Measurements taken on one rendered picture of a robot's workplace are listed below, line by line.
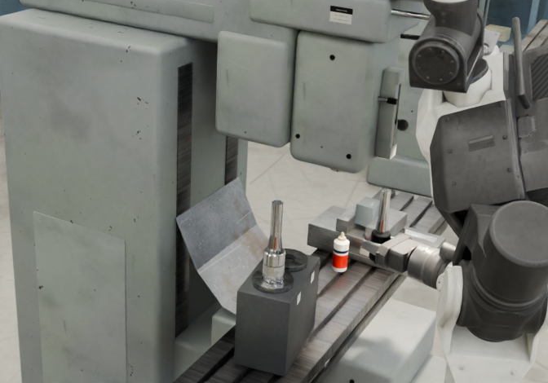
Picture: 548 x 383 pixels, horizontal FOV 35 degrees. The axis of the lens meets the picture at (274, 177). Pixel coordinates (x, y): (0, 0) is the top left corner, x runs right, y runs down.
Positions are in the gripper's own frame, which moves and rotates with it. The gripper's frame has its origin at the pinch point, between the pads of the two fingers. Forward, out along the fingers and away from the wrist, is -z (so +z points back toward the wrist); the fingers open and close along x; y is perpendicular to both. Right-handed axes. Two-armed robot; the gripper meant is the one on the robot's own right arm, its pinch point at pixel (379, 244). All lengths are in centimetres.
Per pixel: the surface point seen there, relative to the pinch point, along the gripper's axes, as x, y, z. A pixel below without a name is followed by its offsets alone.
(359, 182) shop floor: -242, 112, -180
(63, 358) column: 40, 51, -75
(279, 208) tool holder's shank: 34.4, -19.4, -2.6
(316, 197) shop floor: -205, 112, -182
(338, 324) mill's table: 12.2, 17.7, -1.2
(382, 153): -1.0, -22.4, -2.6
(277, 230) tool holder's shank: 34.4, -14.3, -2.7
